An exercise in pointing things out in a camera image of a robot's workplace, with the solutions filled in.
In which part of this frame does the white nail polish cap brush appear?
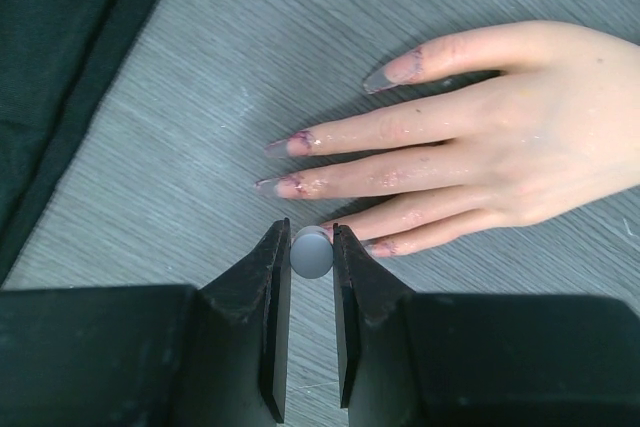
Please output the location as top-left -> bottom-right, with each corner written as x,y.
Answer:
290,226 -> 333,279

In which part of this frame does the mannequin hand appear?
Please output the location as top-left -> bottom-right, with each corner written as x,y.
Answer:
257,21 -> 639,257

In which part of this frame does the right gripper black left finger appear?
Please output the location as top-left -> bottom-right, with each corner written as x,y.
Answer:
1,220 -> 291,426

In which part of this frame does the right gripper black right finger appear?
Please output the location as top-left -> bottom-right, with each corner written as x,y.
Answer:
333,226 -> 639,426

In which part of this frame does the black cloth placemat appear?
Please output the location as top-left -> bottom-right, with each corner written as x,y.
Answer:
1,0 -> 158,276

